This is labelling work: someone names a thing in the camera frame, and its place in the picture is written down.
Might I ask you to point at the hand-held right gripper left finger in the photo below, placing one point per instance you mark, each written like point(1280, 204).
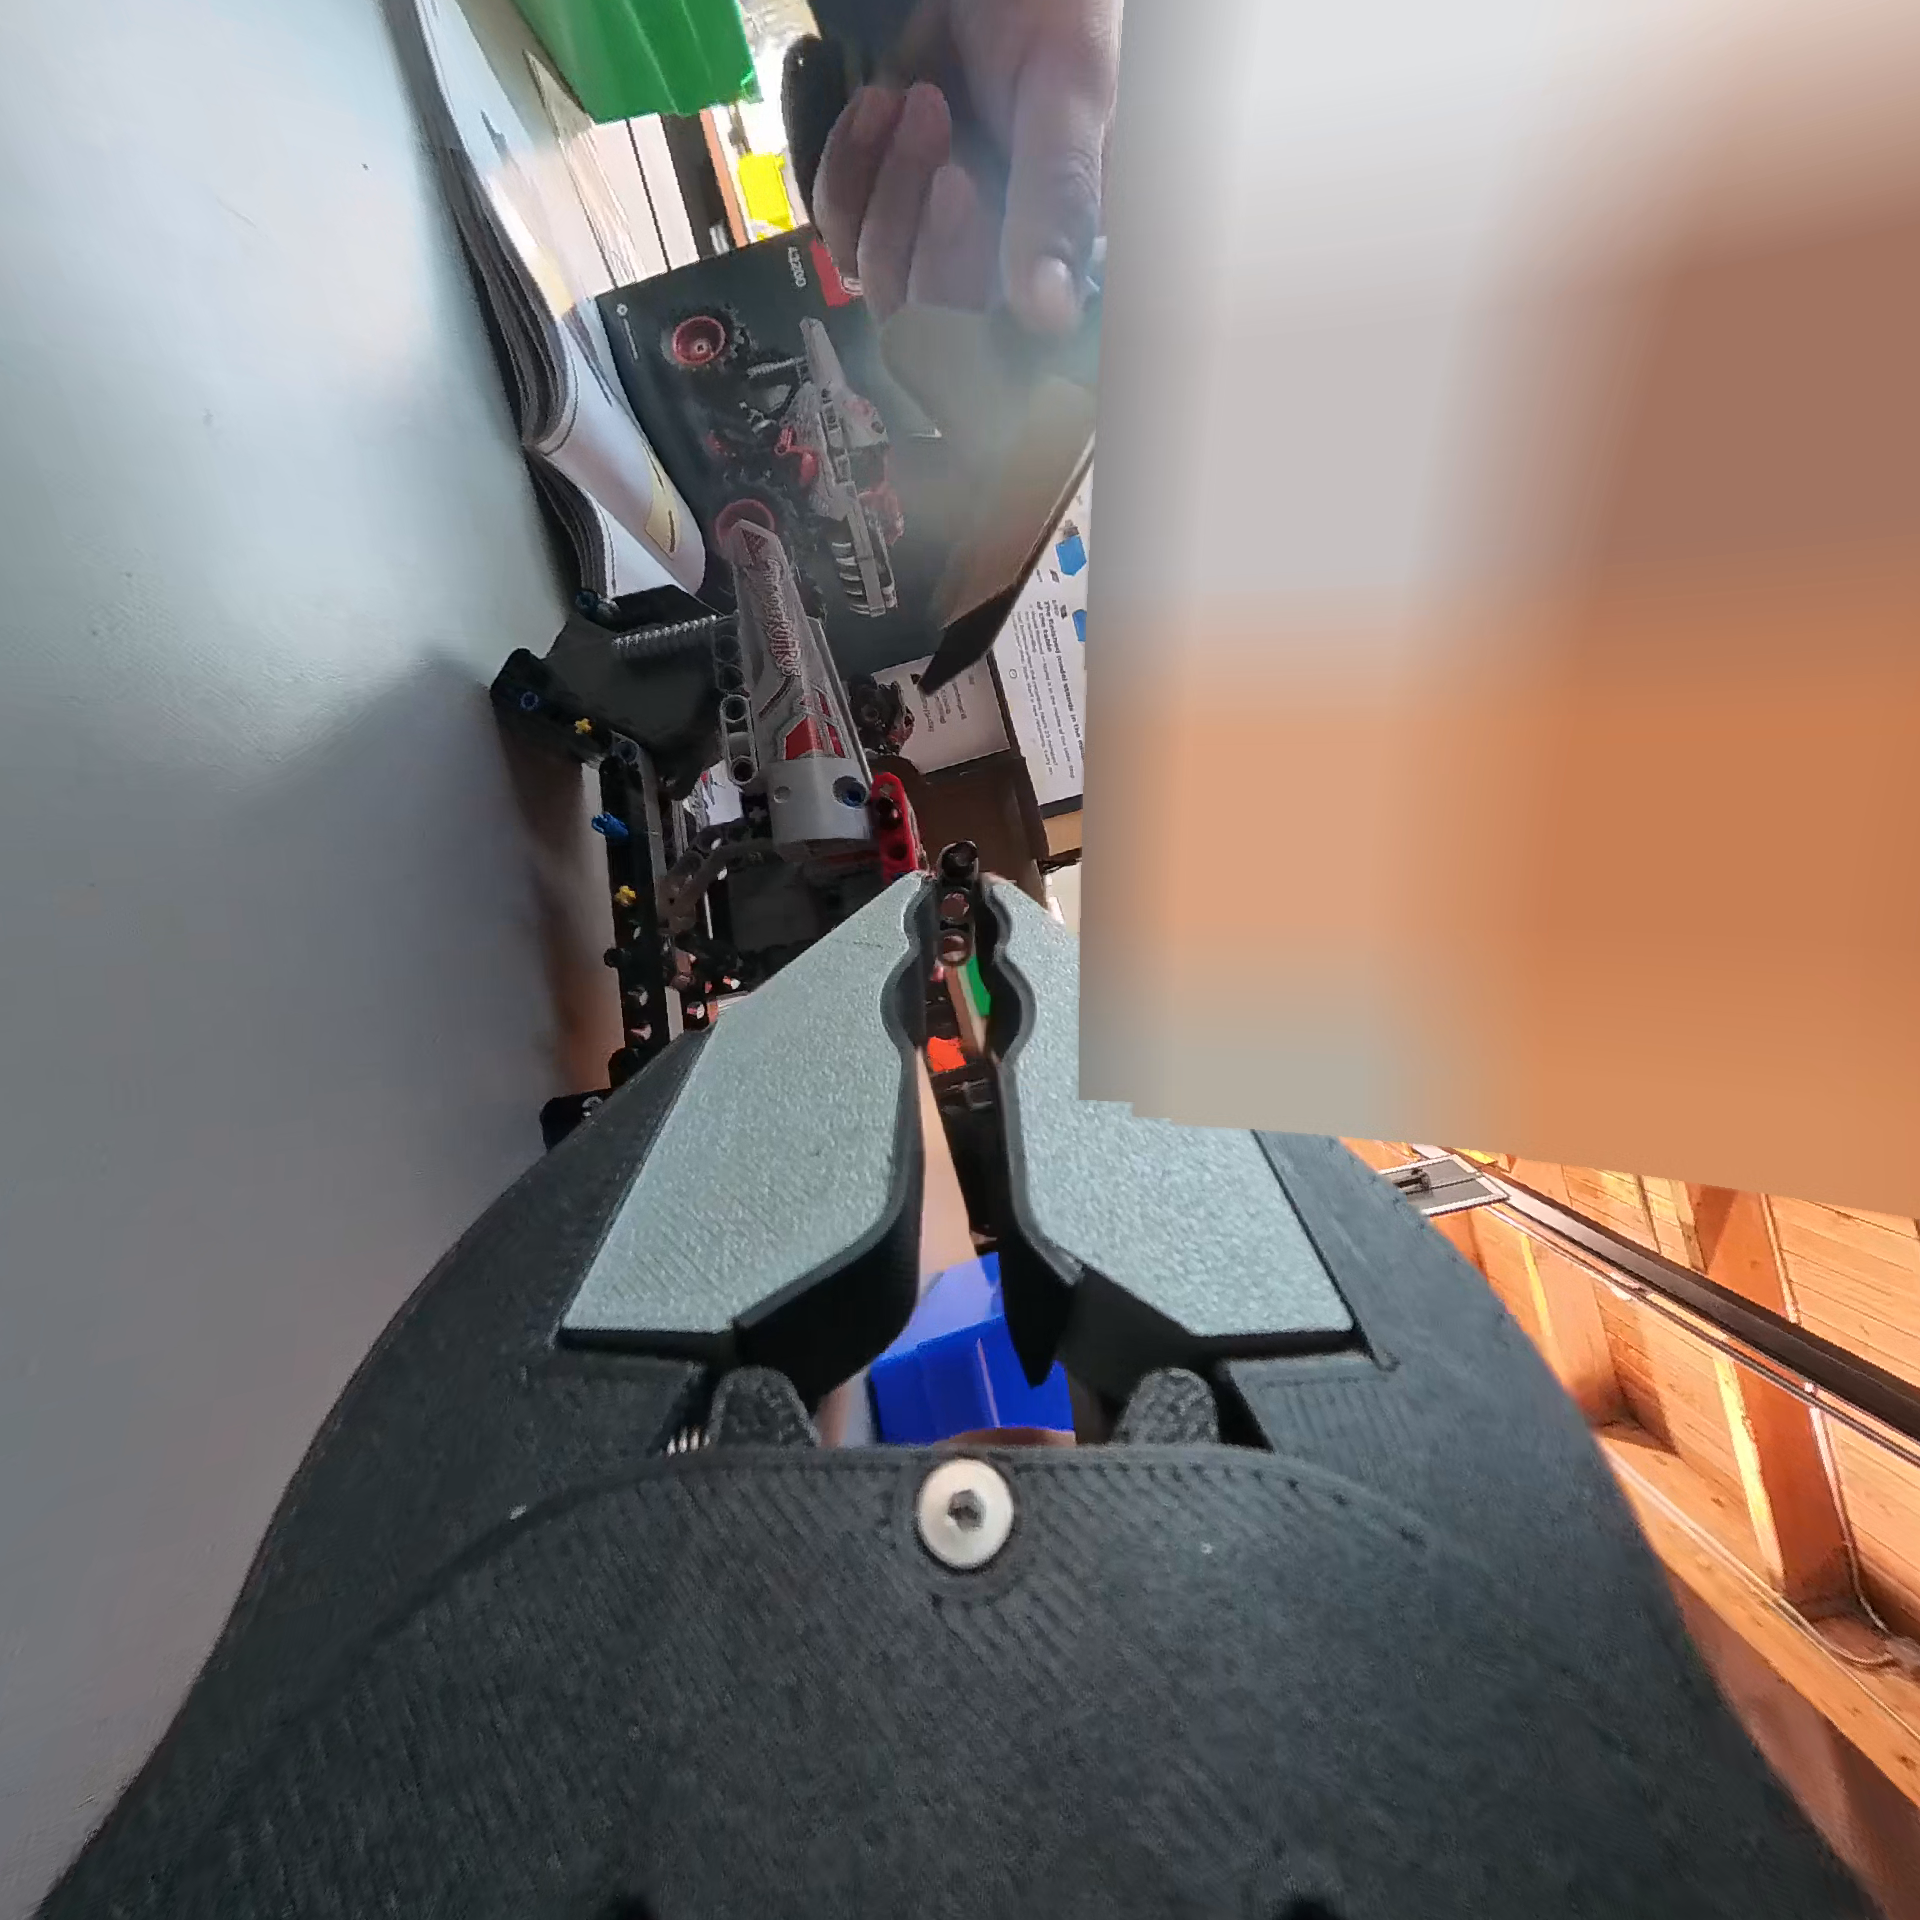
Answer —
point(749, 1156)

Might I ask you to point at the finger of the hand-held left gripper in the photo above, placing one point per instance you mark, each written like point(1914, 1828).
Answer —
point(997, 480)

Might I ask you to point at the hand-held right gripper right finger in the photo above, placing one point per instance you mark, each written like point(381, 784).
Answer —
point(1184, 1230)

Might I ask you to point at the black lego beam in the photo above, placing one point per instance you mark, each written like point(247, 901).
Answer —
point(955, 908)

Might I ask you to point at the grey red lego truck model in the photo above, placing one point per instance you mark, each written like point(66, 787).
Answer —
point(795, 750)

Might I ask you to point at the dark lego set box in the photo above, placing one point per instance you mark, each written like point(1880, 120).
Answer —
point(720, 405)

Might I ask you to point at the lego instruction booklet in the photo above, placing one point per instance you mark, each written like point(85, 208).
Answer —
point(593, 376)

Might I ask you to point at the person's left hand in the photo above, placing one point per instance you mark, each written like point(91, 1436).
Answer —
point(973, 166)

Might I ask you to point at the white printed paper sheet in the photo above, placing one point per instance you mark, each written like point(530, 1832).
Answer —
point(1050, 692)

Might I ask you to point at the blue plastic bin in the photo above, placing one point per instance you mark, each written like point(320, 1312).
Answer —
point(937, 1382)

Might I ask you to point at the brown cardboard box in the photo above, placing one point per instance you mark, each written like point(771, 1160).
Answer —
point(1001, 810)

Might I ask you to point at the yellow plastic bin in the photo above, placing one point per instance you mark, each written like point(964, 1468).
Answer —
point(763, 192)

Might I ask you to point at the green plastic bin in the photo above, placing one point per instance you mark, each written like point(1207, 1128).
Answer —
point(645, 53)

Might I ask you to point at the black metal rail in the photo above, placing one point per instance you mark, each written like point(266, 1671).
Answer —
point(1799, 1367)

